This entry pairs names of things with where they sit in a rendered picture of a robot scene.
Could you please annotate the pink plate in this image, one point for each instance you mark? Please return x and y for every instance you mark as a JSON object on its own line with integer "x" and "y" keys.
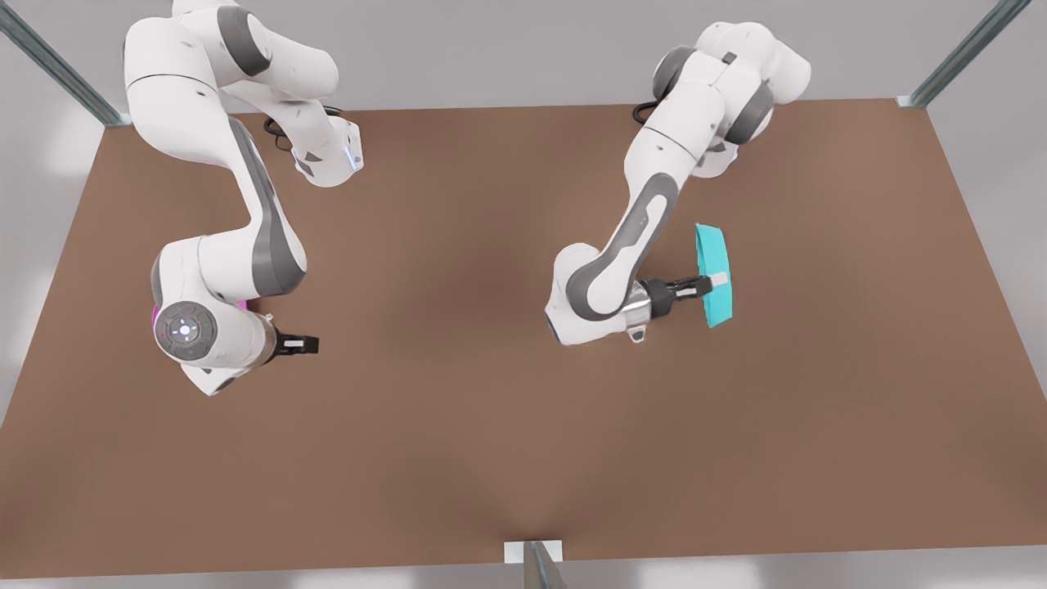
{"x": 155, "y": 318}

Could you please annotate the silver frame post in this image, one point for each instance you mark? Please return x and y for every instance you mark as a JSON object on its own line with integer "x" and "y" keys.
{"x": 536, "y": 564}
{"x": 57, "y": 64}
{"x": 965, "y": 51}

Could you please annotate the blue plate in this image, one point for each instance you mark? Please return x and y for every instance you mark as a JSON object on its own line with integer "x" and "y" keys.
{"x": 714, "y": 278}

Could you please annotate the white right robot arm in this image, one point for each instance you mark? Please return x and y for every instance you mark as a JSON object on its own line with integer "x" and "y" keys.
{"x": 204, "y": 270}

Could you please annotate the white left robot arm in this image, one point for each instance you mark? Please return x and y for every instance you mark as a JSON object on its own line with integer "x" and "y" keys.
{"x": 646, "y": 237}

